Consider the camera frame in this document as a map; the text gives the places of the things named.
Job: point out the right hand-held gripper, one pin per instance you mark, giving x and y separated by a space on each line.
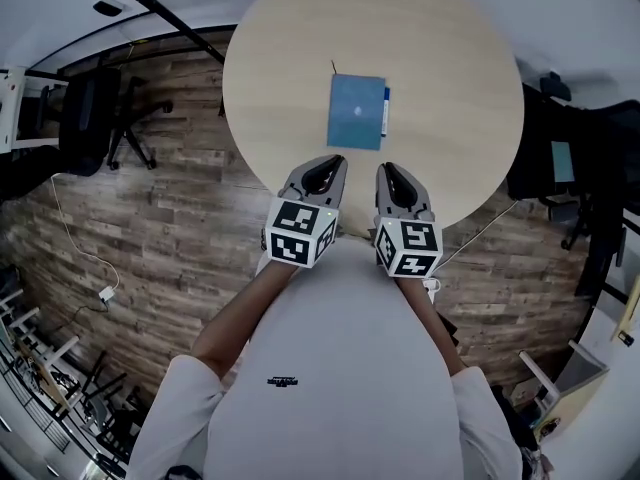
407 248

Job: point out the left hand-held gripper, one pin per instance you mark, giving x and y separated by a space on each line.
295 233

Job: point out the blue notebook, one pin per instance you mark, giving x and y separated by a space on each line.
355 118

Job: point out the white pen with blue cap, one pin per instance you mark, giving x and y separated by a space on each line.
385 113

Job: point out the person's left forearm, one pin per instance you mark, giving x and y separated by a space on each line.
240 313

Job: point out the person's right forearm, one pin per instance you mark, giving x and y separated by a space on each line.
430 318

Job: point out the round light wooden desk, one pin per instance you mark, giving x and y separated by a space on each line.
430 33

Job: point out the black chair with blue pad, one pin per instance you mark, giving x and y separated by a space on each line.
550 133

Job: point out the person's white shirt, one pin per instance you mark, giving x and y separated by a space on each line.
345 368

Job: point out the black metal beam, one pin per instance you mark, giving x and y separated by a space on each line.
170 15

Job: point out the black office chair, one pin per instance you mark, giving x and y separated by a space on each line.
90 118

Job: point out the white power adapter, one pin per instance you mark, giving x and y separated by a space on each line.
107 294

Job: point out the light wooden side table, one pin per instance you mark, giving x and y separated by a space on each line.
570 393

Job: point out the white shelf unit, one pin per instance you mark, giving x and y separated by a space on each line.
20 108

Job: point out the black metal rack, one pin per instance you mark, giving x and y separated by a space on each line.
45 393

